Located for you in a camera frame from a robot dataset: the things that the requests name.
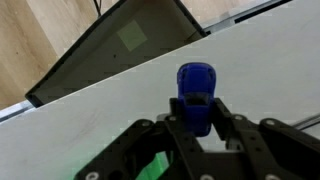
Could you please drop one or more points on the blue toy car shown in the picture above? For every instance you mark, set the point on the blue toy car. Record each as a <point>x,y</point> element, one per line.
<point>196,90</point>

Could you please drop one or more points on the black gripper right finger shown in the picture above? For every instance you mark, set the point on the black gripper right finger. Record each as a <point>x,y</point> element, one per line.
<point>276,146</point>

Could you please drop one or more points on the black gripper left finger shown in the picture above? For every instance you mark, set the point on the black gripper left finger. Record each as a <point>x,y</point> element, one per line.
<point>146,146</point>

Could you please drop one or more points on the dark grey flat box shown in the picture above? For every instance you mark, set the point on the dark grey flat box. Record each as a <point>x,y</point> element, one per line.
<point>110,56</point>

